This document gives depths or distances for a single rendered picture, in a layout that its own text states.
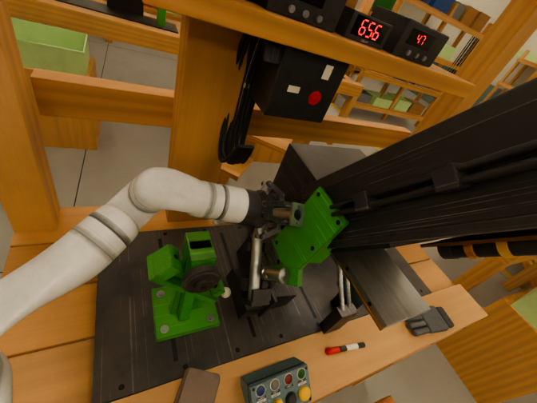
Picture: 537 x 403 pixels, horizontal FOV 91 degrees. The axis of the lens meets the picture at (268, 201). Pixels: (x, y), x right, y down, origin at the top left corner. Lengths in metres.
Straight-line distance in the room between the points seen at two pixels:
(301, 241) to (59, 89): 0.65
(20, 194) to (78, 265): 0.48
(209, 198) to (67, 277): 0.23
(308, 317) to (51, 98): 0.86
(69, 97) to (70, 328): 0.52
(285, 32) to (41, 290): 0.54
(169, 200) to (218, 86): 0.35
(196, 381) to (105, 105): 0.67
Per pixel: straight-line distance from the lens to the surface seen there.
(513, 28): 1.31
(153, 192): 0.43
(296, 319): 0.83
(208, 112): 0.72
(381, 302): 0.69
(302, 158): 0.76
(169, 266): 0.53
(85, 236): 0.43
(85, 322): 0.79
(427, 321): 1.10
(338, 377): 0.83
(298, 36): 0.59
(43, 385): 0.76
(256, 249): 0.72
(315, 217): 0.62
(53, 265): 0.42
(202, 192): 0.48
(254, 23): 0.55
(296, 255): 0.65
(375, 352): 0.93
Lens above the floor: 1.59
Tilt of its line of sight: 39 degrees down
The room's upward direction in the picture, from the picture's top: 24 degrees clockwise
